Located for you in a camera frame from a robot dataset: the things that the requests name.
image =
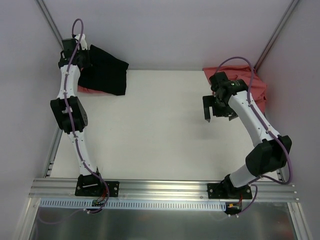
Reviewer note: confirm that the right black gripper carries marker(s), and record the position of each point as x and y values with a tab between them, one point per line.
217	107

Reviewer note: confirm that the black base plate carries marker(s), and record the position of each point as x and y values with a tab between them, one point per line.
110	188
217	191

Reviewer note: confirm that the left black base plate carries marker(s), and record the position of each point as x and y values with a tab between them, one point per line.
110	188

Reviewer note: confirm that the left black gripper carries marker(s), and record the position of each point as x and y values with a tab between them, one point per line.
81	59

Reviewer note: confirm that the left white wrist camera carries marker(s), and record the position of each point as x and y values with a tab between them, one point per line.
82	41

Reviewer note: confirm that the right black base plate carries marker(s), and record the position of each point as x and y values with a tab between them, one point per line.
217	191

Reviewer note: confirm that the folded red t shirt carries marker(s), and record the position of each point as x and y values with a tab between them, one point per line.
85	90

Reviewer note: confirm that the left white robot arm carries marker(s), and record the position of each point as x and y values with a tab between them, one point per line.
71	116

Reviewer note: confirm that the white slotted cable duct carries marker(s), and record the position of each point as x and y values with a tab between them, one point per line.
129	204

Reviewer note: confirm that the black t shirt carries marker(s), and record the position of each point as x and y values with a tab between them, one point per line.
106	73

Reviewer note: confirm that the aluminium front rail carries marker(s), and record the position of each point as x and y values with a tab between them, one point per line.
167	190

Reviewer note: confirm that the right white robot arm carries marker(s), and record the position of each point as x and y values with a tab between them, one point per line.
232	99

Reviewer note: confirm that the crumpled red t shirt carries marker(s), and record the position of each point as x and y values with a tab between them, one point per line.
243	72

